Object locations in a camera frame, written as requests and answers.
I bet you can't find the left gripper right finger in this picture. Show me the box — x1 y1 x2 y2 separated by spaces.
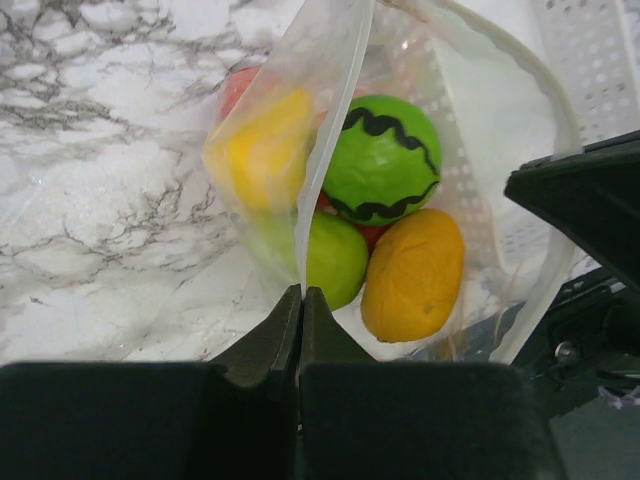
299 287 566 479

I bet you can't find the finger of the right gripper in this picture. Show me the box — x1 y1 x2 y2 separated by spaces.
504 131 639 291

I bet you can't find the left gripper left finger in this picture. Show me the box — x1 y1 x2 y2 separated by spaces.
1 286 302 479

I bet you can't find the orange toy pepper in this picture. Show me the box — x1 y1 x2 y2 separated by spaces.
360 208 465 343

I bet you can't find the green toy pear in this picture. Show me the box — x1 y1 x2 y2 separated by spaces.
247 211 369 311

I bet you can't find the green toy fruit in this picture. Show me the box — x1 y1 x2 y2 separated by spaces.
322 94 442 226

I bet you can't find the clear zip top bag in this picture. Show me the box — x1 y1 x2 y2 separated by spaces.
203 1 582 364

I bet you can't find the yellow toy pear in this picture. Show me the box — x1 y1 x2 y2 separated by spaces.
204 88 315 214

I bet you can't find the white perforated plastic basket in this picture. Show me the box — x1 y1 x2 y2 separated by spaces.
389 0 640 261

